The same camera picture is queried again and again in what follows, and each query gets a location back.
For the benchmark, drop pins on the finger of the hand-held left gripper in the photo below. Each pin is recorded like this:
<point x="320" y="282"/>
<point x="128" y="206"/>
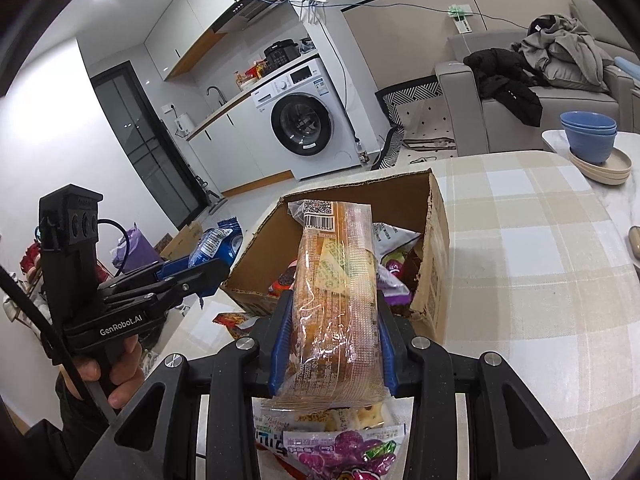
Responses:
<point x="205" y="275"/>
<point x="172" y="270"/>

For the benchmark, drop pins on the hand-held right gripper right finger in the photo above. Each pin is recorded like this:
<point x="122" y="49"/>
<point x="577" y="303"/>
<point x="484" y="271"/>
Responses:
<point x="387" y="345"/>

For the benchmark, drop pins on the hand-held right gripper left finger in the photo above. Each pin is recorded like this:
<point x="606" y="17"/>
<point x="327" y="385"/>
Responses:
<point x="280" y="340"/>

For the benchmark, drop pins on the blue cookie packet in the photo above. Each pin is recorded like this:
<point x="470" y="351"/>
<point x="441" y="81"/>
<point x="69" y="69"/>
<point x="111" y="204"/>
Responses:
<point x="215" y="242"/>

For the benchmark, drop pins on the clear bread packet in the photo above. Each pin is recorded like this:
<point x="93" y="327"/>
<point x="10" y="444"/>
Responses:
<point x="330" y="310"/>

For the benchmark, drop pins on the brown cardboard box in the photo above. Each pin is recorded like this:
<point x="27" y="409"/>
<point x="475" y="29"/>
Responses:
<point x="435" y="240"/>

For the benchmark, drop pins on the person's left forearm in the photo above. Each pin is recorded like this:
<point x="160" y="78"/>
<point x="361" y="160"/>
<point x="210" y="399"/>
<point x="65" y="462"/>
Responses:
<point x="45" y="440"/>

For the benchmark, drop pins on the person's left hand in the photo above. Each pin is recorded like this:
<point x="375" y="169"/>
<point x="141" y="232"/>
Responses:
<point x="127" y="365"/>

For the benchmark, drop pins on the cardboard box on floor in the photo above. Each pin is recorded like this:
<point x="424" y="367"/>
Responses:
<point x="182" y="242"/>

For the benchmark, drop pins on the purple bag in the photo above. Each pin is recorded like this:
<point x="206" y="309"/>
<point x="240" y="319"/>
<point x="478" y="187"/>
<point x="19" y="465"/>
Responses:
<point x="140" y="247"/>

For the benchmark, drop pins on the red yellow snack packet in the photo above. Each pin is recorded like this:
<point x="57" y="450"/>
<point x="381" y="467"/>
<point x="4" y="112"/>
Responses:
<point x="232" y="319"/>

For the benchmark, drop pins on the large red cookie packet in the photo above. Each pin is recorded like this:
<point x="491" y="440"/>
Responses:
<point x="282" y="280"/>

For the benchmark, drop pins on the purple snack packet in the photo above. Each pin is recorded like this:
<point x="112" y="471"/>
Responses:
<point x="395" y="272"/>

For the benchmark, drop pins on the clear cracker packet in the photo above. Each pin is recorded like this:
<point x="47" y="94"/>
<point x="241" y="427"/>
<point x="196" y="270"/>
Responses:
<point x="345" y="416"/>

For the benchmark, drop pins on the white black printed snack packet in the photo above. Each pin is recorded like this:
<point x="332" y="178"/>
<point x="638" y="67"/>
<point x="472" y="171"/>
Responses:
<point x="270" y="435"/>

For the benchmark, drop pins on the purple grape candy packet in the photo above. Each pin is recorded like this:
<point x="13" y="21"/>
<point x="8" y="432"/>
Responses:
<point x="345" y="452"/>

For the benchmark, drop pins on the white base cabinet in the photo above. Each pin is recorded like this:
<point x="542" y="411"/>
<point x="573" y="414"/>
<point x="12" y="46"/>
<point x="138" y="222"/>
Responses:
<point x="235" y="150"/>

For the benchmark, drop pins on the dark glass door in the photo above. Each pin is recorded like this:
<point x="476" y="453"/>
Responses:
<point x="140" y="145"/>

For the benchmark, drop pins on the white kettle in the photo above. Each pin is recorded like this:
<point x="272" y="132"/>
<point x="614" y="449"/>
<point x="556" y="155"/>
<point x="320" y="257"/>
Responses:
<point x="184" y="125"/>

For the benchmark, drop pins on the checked tablecloth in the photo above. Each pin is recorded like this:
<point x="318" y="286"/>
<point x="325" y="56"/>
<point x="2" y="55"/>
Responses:
<point x="525" y="285"/>

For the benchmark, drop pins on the kitchen faucet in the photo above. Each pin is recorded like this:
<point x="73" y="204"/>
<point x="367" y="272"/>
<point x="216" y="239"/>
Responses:
<point x="216" y="92"/>

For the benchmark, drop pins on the white washing machine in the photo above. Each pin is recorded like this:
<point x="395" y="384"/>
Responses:
<point x="305" y="120"/>

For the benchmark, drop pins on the small plastic bottle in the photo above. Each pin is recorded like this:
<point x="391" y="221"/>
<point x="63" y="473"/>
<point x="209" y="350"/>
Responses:
<point x="361" y="152"/>

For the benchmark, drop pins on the red food packets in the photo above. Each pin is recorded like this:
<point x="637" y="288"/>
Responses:
<point x="247" y="77"/>

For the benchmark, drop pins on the black pressure cooker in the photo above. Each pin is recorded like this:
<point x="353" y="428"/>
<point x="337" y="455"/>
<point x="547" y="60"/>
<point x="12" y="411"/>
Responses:
<point x="280" y="52"/>

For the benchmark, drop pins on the black white patterned mat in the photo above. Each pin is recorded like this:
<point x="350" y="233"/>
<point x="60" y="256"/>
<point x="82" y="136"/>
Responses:
<point x="400" y="100"/>

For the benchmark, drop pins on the grey sofa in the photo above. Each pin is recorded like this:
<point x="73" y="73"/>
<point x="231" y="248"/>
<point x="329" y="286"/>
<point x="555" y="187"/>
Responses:
<point x="460" y="105"/>

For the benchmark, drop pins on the steel range hood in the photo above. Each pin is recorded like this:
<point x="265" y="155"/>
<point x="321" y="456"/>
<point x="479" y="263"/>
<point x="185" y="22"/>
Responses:
<point x="250" y="7"/>

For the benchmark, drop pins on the black jacket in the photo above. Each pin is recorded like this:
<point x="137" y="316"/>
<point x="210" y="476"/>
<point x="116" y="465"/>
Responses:
<point x="510" y="90"/>

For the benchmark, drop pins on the stacked beige plates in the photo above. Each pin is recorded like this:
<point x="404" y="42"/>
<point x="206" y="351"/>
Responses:
<point x="615" y="165"/>

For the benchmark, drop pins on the stacked blue bowls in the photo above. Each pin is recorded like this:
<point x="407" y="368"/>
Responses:
<point x="590" y="135"/>

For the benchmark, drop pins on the white power strip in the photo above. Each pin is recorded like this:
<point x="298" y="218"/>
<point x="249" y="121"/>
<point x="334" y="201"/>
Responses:
<point x="460" y="17"/>

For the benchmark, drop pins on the grey clothes pile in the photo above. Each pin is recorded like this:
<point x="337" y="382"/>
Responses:
<point x="565" y="50"/>

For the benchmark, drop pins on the light blue pillow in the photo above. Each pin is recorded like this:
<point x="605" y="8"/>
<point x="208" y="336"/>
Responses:
<point x="627" y="65"/>

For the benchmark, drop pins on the white wall cabinet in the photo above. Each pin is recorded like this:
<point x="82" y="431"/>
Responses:
<point x="200" y="15"/>

